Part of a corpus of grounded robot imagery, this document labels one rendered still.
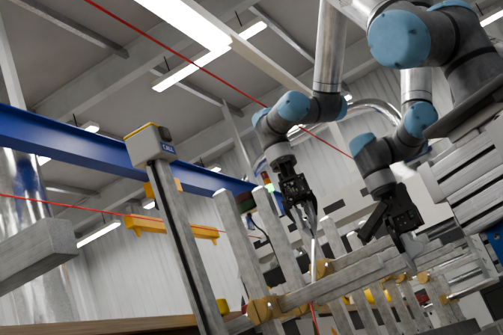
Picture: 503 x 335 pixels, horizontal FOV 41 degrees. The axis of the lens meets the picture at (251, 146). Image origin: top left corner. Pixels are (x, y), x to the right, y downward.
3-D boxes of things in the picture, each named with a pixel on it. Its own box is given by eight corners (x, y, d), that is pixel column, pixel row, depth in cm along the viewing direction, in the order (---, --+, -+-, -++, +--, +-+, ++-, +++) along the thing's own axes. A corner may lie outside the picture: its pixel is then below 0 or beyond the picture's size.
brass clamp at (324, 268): (344, 274, 200) (337, 258, 201) (329, 273, 188) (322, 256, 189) (326, 282, 201) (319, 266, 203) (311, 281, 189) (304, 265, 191)
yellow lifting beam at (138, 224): (223, 244, 767) (213, 219, 778) (136, 233, 617) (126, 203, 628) (216, 247, 770) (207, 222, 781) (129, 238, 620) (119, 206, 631)
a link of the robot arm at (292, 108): (314, 86, 176) (294, 108, 184) (281, 88, 170) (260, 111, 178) (326, 111, 173) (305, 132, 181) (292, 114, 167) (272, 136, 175)
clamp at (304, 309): (328, 308, 174) (321, 290, 176) (311, 309, 162) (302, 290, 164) (310, 316, 176) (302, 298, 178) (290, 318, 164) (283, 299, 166)
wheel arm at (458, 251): (464, 253, 278) (461, 247, 279) (463, 253, 275) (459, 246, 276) (385, 288, 289) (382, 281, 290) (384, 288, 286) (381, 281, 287)
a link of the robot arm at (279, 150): (265, 158, 184) (293, 147, 184) (271, 173, 182) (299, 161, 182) (263, 149, 177) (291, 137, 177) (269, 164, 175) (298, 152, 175)
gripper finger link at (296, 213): (301, 236, 168) (287, 203, 171) (302, 241, 173) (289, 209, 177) (313, 232, 168) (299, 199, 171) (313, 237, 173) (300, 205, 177)
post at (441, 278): (467, 324, 362) (428, 242, 379) (466, 324, 359) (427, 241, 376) (461, 326, 363) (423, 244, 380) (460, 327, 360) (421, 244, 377)
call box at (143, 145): (180, 161, 135) (168, 128, 138) (162, 155, 129) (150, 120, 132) (153, 176, 137) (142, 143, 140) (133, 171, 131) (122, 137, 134)
